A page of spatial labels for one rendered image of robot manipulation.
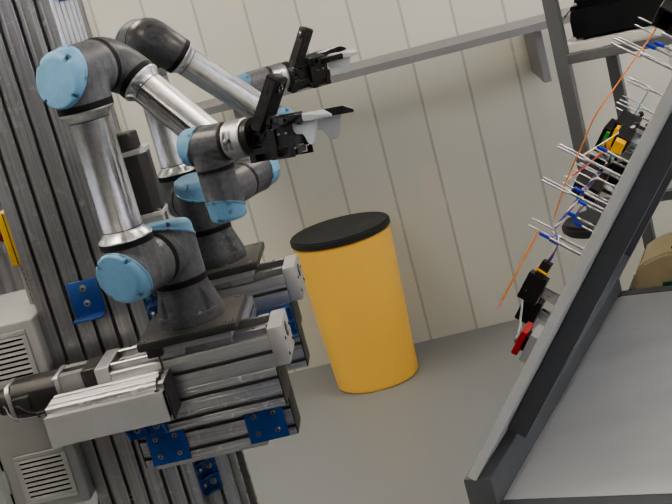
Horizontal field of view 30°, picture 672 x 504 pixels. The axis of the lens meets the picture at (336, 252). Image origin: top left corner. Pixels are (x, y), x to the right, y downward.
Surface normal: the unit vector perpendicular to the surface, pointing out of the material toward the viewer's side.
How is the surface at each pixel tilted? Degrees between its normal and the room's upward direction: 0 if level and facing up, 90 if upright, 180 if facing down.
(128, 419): 90
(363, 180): 90
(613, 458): 0
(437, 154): 90
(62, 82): 82
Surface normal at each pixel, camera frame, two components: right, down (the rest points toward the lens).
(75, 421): -0.03, 0.25
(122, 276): -0.41, 0.45
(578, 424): -0.25, -0.94
